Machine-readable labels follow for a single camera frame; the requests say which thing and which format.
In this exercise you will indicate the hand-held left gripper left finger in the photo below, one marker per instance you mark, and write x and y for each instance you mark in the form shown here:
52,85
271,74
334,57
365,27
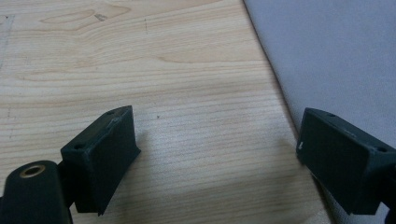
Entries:
102,161

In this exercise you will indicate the grey pants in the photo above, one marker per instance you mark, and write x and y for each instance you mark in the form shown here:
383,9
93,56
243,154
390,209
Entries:
327,46

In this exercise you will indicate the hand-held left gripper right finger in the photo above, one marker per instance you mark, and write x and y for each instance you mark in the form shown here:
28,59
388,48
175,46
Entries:
339,165

